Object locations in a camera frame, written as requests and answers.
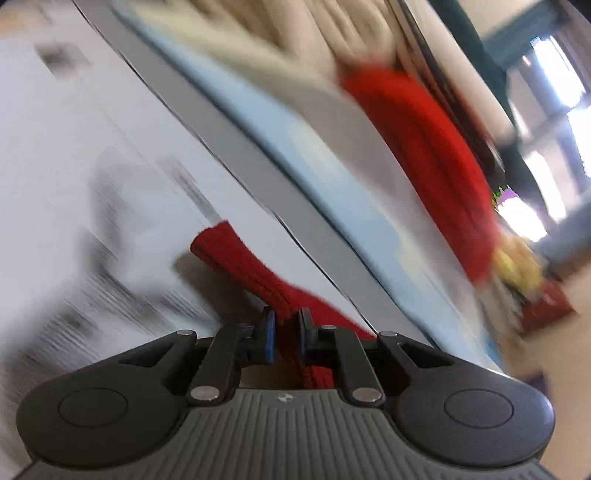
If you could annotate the dark red knit sweater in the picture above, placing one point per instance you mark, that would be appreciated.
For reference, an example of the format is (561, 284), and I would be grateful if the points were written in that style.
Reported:
(221, 249)

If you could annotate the dark red cushion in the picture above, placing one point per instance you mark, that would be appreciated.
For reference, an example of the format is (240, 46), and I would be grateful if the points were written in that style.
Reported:
(552, 306)

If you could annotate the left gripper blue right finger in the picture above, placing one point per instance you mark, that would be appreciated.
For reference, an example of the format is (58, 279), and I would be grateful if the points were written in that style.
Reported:
(339, 350)

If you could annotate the teal shark plush toy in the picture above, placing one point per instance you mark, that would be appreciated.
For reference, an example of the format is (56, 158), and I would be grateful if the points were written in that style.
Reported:
(517, 173)

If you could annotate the bright red folded blanket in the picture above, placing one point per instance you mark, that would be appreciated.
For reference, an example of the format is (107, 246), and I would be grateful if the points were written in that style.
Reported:
(436, 159)

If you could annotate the window with white frame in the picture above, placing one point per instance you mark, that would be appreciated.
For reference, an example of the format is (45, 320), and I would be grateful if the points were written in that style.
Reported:
(550, 97)

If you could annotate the cream folded blanket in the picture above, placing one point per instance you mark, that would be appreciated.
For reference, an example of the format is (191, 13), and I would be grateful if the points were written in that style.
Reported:
(275, 42)

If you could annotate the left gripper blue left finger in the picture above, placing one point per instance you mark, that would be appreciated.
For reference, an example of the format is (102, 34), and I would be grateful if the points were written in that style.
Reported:
(224, 355)

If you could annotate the white folded pillow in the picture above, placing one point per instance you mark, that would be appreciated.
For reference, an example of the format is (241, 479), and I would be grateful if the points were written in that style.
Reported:
(464, 78)

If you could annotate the dark trimmed folded bedding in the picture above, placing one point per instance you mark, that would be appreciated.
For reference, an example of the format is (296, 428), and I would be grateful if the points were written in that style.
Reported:
(417, 58)

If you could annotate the yellow plush toy pile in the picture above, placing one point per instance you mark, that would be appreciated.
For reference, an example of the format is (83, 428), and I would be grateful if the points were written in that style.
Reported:
(518, 266)

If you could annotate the light blue folded sheet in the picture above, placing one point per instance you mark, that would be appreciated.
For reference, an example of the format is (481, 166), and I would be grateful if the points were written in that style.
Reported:
(331, 150)

